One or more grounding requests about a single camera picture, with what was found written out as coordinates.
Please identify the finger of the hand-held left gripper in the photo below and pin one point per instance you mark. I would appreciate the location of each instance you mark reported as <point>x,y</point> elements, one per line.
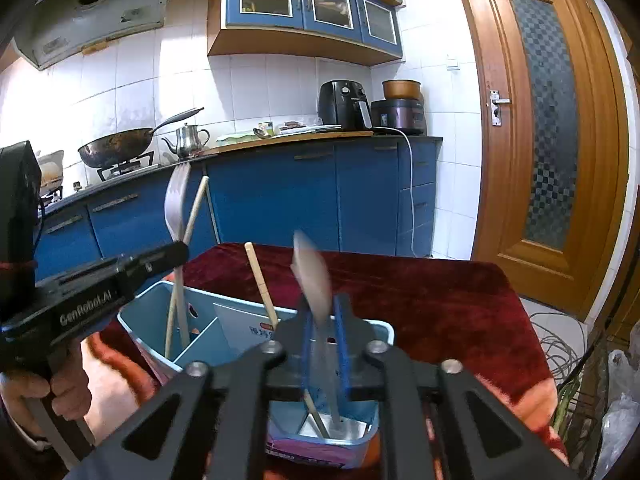
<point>160,259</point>

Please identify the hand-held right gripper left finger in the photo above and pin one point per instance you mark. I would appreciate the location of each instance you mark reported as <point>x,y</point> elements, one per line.
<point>306,350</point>

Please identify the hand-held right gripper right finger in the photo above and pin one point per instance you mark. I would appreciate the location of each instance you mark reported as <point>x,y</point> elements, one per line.
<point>342,345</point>

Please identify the light blue utensil box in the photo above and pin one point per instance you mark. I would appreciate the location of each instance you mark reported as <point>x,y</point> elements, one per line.
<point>145,320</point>

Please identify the metal spatula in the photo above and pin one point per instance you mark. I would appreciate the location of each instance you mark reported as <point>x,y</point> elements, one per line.
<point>176,195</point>

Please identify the wooden spoon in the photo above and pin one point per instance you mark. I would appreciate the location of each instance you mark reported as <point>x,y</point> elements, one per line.
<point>314,280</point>

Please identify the person's left forearm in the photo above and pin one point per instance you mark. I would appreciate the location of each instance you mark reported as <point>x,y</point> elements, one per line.
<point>15,452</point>

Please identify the person's left hand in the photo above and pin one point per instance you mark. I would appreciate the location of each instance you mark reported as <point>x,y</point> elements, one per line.
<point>22,395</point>

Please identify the white cooking pot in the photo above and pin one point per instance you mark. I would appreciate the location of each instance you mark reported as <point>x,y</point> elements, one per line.
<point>51,170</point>

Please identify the cream chopstick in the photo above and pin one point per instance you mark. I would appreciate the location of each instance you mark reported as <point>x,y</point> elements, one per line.
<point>257,272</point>

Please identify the gas stove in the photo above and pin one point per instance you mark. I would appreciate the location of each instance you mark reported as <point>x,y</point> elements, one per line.
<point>127,166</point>

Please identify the red and peach blanket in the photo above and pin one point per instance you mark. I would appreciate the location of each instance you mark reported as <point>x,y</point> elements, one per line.
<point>450,310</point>

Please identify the black wok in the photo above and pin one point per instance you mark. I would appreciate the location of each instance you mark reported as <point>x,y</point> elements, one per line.
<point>115,147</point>

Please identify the metal kettle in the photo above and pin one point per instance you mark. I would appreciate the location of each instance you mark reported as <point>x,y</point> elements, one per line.
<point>187,140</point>

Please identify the blue lower cabinets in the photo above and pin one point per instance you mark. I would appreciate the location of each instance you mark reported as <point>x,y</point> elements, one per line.
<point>300,195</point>

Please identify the wooden cutting board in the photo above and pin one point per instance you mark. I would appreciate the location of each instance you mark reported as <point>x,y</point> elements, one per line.
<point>300,137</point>

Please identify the white plate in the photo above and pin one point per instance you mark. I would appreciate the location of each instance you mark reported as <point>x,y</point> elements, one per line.
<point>310,129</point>

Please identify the grey range hood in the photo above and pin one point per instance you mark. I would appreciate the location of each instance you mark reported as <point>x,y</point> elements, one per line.
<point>95,15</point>

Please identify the wooden door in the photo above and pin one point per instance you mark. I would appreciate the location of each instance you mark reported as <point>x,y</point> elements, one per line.
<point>500,170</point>

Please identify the dark rice cooker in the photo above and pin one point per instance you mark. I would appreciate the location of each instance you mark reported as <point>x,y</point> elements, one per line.
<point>400,116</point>

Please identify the black air fryer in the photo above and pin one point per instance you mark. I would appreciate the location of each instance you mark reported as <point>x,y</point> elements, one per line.
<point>340,102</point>

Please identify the brown inner pot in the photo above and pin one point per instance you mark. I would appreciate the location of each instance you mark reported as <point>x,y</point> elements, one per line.
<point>401,89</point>

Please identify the clear plastic bag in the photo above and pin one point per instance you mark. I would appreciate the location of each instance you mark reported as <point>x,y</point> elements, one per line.
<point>620,410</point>

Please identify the glass door wall cabinet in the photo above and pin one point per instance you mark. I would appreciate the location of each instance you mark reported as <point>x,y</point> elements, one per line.
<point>300,10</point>

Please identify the white light switch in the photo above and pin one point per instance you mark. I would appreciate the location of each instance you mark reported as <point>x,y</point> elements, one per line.
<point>452,63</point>

